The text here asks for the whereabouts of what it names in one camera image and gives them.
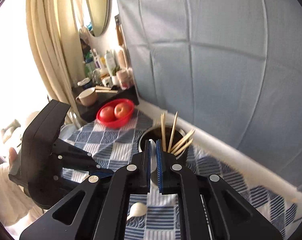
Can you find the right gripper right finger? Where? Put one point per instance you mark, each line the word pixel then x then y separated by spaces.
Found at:
pixel 209 208

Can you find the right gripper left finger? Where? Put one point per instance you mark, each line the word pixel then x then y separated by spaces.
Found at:
pixel 97 208

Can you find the white ceramic spoon bear handle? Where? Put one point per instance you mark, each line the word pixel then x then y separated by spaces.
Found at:
pixel 139 209

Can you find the wooden chopstick crossed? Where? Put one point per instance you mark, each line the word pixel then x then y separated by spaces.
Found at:
pixel 172 132
pixel 182 141

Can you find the wooden chopstick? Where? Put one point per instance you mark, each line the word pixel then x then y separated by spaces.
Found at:
pixel 163 131
pixel 181 149

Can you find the left hand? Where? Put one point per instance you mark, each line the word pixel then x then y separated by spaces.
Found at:
pixel 12 156

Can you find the blue white patterned tablecloth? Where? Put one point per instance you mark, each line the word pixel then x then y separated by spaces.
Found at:
pixel 114 148

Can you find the dark side shelf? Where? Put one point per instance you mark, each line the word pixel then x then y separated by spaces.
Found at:
pixel 88 114

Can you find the beige ceramic mug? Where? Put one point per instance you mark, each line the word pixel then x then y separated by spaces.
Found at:
pixel 87 97

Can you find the red apple lower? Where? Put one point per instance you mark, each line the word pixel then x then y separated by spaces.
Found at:
pixel 107 114

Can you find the red apple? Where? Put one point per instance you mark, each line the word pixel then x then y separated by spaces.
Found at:
pixel 121 110
pixel 107 114

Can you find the red plastic fruit basket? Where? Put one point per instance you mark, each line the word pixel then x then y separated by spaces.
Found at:
pixel 117 123

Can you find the black steel utensil cup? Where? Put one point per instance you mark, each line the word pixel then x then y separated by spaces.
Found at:
pixel 154 133

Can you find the red apple upper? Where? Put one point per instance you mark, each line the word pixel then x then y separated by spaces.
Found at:
pixel 121 110

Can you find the white bottle on shelf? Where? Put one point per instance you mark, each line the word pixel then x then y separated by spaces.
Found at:
pixel 110 62

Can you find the beige curtain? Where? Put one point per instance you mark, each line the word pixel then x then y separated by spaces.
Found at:
pixel 54 28

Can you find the round wall mirror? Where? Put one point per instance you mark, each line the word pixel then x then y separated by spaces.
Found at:
pixel 99 11

